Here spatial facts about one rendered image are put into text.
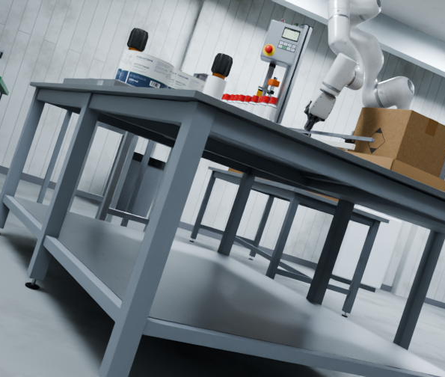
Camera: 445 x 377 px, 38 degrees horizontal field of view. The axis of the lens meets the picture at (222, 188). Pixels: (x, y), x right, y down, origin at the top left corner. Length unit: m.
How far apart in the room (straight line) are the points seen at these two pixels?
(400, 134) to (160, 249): 1.18
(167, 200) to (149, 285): 0.23
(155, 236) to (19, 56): 5.93
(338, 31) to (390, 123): 0.44
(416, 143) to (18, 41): 5.59
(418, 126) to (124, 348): 1.42
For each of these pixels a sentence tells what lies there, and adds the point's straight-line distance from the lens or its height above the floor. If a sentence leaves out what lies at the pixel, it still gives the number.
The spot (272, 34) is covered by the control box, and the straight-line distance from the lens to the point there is 3.27.
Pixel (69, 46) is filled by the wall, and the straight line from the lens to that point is 7.53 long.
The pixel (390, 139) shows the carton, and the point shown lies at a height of 1.00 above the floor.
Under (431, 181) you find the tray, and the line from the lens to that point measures 2.20.
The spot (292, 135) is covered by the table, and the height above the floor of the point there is 0.82.
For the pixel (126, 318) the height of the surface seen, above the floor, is 0.22.
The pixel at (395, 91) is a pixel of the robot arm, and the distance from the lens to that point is 2.99.
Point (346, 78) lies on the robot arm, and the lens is 2.65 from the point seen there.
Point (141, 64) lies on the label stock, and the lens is 2.64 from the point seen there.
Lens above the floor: 0.62
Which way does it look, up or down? level
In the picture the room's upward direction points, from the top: 18 degrees clockwise
